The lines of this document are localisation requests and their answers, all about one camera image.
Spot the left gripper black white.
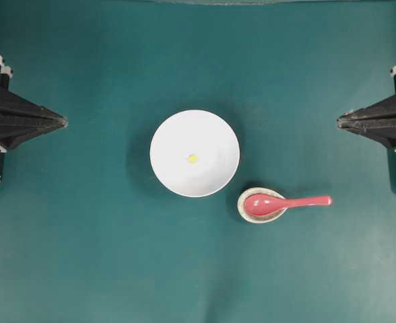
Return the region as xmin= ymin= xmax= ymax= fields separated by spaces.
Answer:
xmin=0 ymin=55 xmax=67 ymax=183

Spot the speckled ceramic spoon rest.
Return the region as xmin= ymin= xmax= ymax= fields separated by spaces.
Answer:
xmin=237 ymin=187 xmax=286 ymax=224

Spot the yellow hexagonal prism block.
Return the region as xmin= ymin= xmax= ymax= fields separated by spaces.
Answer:
xmin=187 ymin=154 xmax=199 ymax=164

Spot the white round bowl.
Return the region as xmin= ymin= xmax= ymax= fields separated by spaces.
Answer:
xmin=150 ymin=110 xmax=240 ymax=198

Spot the pink plastic spoon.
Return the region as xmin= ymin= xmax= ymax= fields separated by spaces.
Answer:
xmin=244 ymin=193 xmax=333 ymax=217

